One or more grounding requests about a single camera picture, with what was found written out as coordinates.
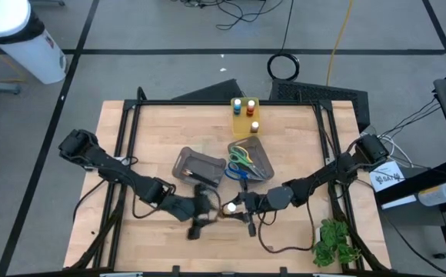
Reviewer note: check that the ochre paint bottle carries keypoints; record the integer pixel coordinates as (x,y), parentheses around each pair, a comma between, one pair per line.
(231,208)

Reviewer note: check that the white trash can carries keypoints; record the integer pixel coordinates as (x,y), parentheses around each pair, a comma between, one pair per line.
(34,54)

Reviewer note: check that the grey device yellow label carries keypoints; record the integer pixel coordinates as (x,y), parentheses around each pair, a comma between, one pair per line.
(438,194)

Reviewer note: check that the wide grey plastic tray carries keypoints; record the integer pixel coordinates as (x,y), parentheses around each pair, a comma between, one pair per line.
(200,161)

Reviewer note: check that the blue paint bottle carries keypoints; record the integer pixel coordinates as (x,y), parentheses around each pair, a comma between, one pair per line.
(237,107)

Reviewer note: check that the black flat panel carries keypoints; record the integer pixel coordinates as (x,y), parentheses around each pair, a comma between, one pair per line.
(215,92)

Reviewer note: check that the black aluminium table frame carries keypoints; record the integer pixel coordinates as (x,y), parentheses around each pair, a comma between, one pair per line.
(192,102)

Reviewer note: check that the black caster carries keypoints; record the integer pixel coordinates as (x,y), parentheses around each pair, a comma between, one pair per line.
(441,255)

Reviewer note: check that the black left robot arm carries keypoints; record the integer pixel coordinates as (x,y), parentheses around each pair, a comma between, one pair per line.
(111,167)

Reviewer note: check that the red paint bottle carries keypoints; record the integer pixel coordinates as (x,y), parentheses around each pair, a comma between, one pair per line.
(250,107)

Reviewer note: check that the green artificial plant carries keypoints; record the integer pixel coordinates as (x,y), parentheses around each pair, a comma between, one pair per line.
(334,242)

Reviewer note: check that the grey left mounting plate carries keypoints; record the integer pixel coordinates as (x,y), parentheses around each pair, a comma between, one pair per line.
(120,159)

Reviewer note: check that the dark brown paint bottle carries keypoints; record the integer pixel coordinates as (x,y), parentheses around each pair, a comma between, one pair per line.
(254,126)

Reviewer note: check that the white box with print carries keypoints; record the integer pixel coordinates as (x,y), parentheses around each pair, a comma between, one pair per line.
(388,179)

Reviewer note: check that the narrow grey plastic tray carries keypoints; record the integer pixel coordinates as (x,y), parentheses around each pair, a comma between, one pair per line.
(261,157)

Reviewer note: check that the yellow plastic bin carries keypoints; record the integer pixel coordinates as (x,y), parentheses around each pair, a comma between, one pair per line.
(242,123)

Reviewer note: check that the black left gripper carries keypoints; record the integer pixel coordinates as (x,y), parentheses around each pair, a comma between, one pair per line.
(198,209)

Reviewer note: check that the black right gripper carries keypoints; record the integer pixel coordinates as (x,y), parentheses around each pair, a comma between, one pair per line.
(255,203)

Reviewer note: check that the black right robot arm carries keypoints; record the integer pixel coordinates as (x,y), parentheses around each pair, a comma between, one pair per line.
(323,177)

